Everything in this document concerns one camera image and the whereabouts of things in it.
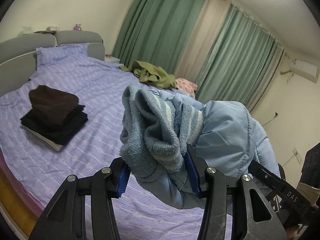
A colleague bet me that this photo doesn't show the light blue padded pants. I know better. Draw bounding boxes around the light blue padded pants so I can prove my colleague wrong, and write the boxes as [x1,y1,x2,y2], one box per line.
[120,86,279,209]

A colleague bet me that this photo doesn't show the small purple figurine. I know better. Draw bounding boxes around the small purple figurine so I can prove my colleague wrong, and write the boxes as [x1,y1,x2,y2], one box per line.
[73,24,82,31]

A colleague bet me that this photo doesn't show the grey folded garment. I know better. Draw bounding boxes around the grey folded garment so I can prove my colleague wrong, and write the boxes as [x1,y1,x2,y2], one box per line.
[22,126,64,151]

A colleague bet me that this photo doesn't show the right green curtain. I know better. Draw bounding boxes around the right green curtain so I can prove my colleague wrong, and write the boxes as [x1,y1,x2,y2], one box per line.
[196,5,285,111]

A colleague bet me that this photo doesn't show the dark brown folded garment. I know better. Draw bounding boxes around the dark brown folded garment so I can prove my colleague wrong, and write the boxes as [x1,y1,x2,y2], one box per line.
[29,85,79,125]

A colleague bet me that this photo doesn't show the grey padded headboard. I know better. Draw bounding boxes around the grey padded headboard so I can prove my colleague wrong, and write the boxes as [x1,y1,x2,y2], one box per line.
[1,30,105,95]

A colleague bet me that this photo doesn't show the green curtain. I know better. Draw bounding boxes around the green curtain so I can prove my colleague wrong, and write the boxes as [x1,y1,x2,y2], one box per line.
[113,0,206,74]
[196,5,285,111]

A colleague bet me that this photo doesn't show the left green curtain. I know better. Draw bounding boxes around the left green curtain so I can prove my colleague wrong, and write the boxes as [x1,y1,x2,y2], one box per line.
[113,0,206,74]

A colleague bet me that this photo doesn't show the olive green crumpled garment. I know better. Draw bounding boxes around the olive green crumpled garment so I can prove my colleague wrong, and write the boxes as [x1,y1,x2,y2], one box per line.
[120,61,176,89]

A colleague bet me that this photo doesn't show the purple striped pillow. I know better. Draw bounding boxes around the purple striped pillow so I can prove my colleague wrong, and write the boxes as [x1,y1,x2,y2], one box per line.
[35,42,90,70]

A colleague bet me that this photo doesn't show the pink patterned garment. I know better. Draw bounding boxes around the pink patterned garment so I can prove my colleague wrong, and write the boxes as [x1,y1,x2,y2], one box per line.
[176,78,198,99]

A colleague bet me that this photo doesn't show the white wall air conditioner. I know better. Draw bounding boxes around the white wall air conditioner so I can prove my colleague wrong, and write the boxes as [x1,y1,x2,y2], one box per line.
[290,59,319,83]

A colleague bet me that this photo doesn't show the purple floral bed sheet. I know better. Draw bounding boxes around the purple floral bed sheet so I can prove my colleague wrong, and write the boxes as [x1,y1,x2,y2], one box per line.
[1,56,203,239]

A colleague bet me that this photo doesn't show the beige centre curtain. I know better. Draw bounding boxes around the beige centre curtain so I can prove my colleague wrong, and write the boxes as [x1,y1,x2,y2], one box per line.
[175,0,231,83]

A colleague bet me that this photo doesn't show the white wall socket strip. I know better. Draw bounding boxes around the white wall socket strip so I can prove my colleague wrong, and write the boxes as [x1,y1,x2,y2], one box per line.
[292,148,303,165]

